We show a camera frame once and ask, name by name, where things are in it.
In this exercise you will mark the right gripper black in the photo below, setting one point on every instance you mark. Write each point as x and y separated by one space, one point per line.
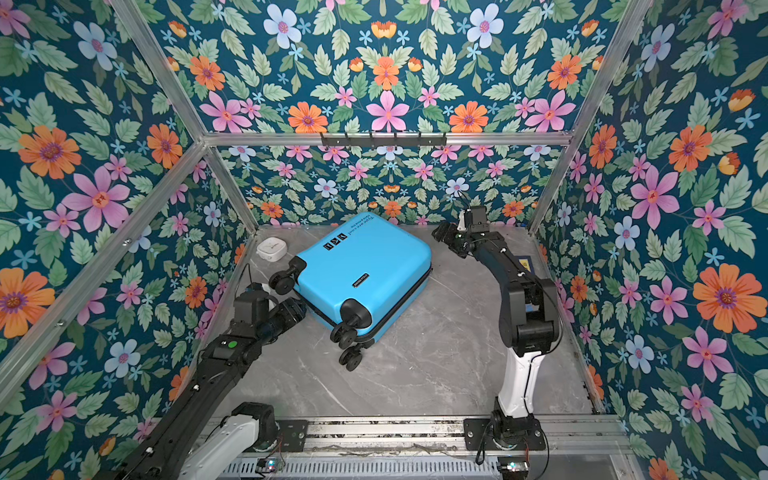
448 239

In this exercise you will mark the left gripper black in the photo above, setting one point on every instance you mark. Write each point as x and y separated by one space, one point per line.
290 310

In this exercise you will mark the dark blue book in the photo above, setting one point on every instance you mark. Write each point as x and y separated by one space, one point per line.
527 262

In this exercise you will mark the blue suitcase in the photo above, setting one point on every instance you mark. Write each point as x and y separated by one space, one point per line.
358 280

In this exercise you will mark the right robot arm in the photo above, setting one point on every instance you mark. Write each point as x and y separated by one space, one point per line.
529 320

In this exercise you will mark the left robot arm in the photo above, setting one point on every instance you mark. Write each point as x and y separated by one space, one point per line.
169 452

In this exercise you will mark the white round device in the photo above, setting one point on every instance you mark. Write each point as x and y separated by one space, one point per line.
272 249

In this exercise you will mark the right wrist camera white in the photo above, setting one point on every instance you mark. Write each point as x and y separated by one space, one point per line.
464 220

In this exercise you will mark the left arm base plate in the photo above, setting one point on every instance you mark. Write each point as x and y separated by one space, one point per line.
287 436

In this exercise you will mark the black coat hook rail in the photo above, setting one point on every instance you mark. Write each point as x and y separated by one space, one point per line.
373 140

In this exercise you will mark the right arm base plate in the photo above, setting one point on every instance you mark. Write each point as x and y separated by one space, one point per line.
516 434

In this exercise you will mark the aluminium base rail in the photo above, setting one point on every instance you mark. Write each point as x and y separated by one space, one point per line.
565 434

